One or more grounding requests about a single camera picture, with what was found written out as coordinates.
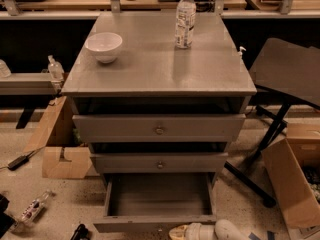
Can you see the cardboard box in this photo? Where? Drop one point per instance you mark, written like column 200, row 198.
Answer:
column 62, row 157
column 284, row 161

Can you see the clear bottle far left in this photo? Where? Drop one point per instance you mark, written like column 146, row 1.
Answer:
column 4, row 69

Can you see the grey middle drawer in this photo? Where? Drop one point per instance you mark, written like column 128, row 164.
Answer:
column 158, row 162

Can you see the grey top drawer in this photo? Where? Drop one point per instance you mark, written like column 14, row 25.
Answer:
column 158, row 128

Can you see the small white pump bottle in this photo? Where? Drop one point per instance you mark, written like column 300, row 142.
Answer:
column 241, row 51

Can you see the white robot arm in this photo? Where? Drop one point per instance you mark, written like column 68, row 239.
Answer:
column 221, row 230

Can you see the grey drawer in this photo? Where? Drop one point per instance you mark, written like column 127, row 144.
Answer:
column 158, row 128
column 154, row 202
column 158, row 162

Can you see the black folding side table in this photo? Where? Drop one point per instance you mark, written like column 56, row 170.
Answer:
column 292, row 73

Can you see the grey low shelf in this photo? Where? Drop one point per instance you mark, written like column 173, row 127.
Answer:
column 29, row 84

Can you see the clear plastic water bottle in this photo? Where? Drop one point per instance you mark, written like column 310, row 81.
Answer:
column 185, row 22

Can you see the plastic bottle on floor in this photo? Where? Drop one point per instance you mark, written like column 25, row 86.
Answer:
column 32, row 211

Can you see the cardboard box at right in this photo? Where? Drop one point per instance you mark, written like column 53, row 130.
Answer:
column 284, row 161

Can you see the grey drawer cabinet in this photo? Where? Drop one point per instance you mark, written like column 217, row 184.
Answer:
column 151, row 76

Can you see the black power adapter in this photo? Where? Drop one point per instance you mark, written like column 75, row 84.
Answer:
column 21, row 160

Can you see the white ceramic bowl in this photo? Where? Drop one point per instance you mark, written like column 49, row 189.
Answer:
column 104, row 47

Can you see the black device left edge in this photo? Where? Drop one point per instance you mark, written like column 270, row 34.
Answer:
column 6, row 221

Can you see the grey bottom drawer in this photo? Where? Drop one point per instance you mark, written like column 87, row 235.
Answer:
column 154, row 202

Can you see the cardboard box at left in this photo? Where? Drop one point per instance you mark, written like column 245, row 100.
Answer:
column 62, row 157

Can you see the sanitizer bottle on shelf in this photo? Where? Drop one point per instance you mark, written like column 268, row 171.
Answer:
column 55, row 69

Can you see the black object bottom edge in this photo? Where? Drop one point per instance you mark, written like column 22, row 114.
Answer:
column 81, row 233

